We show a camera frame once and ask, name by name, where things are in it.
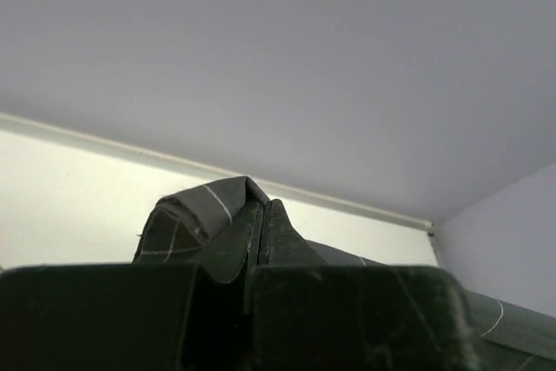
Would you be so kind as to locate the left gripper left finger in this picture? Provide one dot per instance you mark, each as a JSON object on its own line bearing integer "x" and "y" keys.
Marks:
{"x": 174, "y": 315}

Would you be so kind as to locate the dark checked cloth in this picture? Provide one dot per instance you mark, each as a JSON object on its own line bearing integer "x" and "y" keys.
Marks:
{"x": 514, "y": 338}

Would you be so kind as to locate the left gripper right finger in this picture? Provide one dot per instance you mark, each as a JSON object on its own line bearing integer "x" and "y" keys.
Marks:
{"x": 310, "y": 315}

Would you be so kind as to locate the metal table edge rail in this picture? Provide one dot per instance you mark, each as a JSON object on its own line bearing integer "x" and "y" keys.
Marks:
{"x": 103, "y": 146}

